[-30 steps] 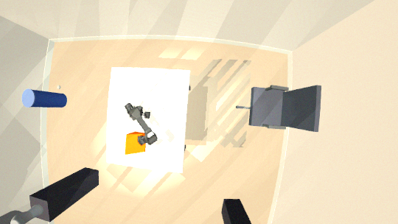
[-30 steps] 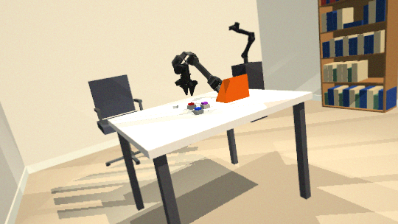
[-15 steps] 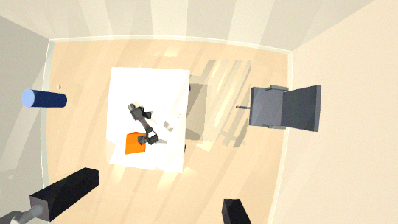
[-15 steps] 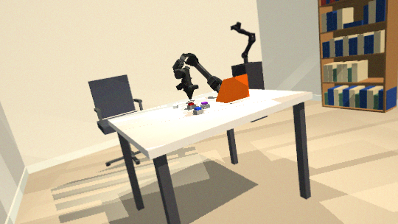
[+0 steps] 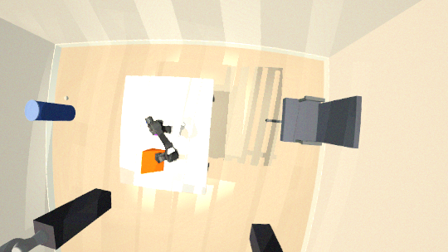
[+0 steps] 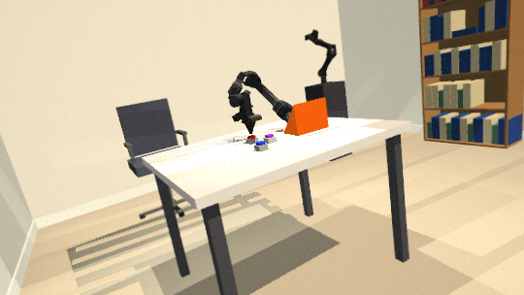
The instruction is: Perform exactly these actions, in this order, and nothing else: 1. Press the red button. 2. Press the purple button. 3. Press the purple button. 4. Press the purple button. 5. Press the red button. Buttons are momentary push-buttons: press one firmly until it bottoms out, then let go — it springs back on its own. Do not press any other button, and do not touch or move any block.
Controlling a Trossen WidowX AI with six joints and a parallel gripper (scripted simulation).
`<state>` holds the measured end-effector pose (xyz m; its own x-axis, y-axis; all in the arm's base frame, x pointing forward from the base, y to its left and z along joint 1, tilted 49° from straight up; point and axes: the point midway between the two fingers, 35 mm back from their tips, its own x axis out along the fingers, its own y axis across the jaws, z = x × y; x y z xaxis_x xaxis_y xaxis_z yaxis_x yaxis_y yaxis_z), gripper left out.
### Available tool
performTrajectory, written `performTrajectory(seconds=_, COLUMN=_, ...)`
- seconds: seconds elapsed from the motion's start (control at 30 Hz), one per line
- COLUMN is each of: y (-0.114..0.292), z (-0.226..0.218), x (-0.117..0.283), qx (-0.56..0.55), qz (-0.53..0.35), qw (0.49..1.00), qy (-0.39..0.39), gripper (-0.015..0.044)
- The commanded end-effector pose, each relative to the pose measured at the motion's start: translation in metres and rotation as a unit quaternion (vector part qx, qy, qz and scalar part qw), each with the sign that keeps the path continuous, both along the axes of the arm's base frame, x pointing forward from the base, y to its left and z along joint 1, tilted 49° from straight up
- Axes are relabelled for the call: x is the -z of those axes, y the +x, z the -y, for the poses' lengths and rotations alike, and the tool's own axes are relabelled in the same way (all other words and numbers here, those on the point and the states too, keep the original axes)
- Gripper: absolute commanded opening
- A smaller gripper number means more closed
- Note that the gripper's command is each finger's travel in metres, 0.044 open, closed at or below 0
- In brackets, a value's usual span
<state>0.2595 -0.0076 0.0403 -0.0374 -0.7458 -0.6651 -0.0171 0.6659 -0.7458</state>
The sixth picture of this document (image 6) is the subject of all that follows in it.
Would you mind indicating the blue button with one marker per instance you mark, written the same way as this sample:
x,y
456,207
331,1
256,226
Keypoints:
x,y
260,146

